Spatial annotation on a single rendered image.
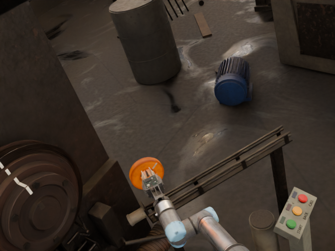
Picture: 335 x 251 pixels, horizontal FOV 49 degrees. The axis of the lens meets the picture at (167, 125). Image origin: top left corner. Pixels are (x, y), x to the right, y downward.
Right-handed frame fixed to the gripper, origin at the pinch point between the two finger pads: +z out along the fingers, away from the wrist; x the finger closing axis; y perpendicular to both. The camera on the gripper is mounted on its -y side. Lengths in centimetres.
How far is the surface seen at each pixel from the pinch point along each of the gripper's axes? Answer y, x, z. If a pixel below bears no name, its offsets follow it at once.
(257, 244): -47, -34, -36
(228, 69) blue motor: -93, -108, 124
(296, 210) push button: -22, -52, -39
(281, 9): -71, -175, 142
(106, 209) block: -12.3, 23.5, -1.7
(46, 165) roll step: 32.2, 32.1, -1.4
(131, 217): -22.7, 15.2, -5.2
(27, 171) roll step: 36, 37, -4
